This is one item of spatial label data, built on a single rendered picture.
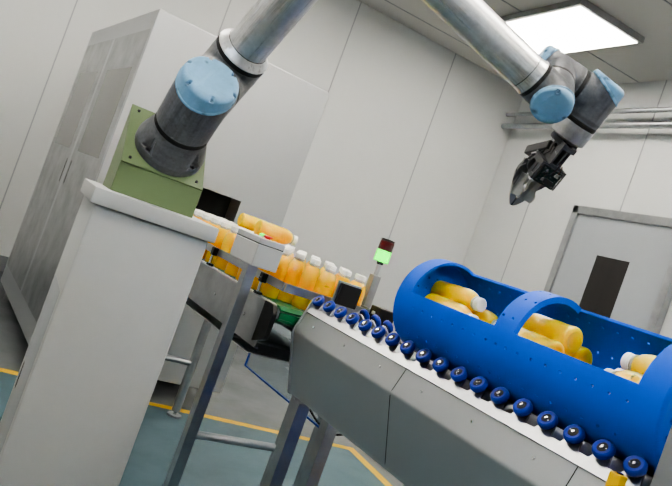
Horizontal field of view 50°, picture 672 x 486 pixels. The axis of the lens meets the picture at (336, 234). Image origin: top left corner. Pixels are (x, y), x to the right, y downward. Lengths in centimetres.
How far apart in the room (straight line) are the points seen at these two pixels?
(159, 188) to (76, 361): 47
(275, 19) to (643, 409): 118
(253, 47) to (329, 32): 509
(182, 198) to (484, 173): 607
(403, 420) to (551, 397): 47
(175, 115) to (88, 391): 71
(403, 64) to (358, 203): 144
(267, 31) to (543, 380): 105
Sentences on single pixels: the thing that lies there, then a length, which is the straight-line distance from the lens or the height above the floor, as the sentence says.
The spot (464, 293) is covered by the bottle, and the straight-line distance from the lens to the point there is 203.
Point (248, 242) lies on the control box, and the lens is 251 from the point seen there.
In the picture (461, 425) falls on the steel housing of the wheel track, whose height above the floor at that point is 86.
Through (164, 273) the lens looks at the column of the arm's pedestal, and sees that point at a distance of 185.
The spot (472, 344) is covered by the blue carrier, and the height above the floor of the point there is 105.
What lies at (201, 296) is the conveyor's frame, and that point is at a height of 77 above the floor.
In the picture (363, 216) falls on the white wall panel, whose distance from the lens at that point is 708.
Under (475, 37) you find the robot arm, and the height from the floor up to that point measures 167.
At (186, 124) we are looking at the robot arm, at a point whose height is 132.
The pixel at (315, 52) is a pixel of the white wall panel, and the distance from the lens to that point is 687.
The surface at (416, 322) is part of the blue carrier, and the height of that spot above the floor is 104.
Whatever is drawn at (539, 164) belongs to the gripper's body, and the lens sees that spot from 182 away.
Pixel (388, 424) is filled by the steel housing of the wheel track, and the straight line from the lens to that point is 203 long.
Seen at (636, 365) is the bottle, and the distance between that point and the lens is 165.
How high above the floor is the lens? 117
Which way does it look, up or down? 1 degrees up
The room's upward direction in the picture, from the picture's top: 20 degrees clockwise
